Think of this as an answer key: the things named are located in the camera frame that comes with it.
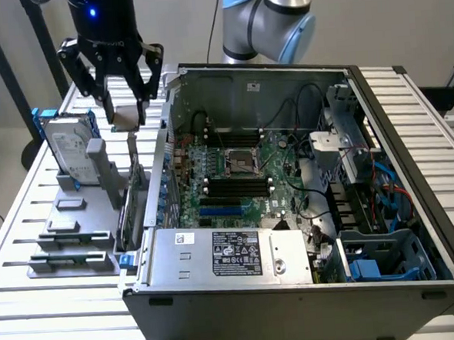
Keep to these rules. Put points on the blue expansion slot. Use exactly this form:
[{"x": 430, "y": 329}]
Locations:
[{"x": 220, "y": 210}]

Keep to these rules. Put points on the grey parts rack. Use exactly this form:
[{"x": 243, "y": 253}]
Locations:
[{"x": 76, "y": 221}]

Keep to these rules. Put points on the green motherboard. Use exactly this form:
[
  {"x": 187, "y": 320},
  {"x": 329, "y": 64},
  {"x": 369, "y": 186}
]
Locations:
[{"x": 233, "y": 212}]

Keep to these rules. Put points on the silver power supply unit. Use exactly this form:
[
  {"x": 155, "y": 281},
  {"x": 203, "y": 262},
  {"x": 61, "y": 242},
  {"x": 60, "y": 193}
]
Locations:
[{"x": 201, "y": 260}]

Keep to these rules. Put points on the black bracket with aluminium profile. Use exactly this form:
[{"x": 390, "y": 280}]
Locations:
[{"x": 448, "y": 95}]

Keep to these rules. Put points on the blue case latch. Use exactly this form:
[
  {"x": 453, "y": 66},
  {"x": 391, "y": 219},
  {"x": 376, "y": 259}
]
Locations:
[{"x": 127, "y": 261}]

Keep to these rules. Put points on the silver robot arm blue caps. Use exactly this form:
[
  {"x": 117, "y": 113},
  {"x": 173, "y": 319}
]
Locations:
[{"x": 264, "y": 21}]

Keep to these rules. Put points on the hard disk in blue carrier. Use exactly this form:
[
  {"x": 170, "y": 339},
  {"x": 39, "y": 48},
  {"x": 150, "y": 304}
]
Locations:
[{"x": 69, "y": 149}]

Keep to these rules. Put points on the metal disk bay cage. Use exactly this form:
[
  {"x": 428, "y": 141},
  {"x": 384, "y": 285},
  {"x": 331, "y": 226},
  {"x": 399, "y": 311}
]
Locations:
[{"x": 345, "y": 147}]

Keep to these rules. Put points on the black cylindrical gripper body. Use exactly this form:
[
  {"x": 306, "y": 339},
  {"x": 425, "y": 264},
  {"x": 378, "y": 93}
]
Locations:
[{"x": 104, "y": 31}]

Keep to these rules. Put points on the open black PC case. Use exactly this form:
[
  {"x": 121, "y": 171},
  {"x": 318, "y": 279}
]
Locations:
[{"x": 297, "y": 312}]

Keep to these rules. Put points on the black RAM slot bank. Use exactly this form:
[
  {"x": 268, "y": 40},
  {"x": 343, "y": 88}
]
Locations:
[
  {"x": 237, "y": 186},
  {"x": 236, "y": 138}
]

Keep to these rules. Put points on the graphics card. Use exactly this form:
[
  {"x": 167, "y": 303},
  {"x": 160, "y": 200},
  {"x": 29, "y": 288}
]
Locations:
[{"x": 131, "y": 206}]

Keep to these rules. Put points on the grey drive cage blue clip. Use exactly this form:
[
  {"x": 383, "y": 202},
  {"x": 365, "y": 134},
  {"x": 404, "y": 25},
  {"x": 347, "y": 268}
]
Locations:
[{"x": 386, "y": 256}]

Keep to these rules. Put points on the black expansion slot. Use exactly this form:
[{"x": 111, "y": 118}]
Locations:
[{"x": 219, "y": 200}]

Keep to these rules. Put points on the black stand with round base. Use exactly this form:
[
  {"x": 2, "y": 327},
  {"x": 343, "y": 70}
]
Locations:
[{"x": 44, "y": 46}]

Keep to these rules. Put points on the CPU socket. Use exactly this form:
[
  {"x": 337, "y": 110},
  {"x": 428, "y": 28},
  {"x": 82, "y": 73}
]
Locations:
[{"x": 244, "y": 162}]

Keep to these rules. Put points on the square CPU chip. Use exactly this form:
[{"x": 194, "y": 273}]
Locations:
[{"x": 125, "y": 118}]

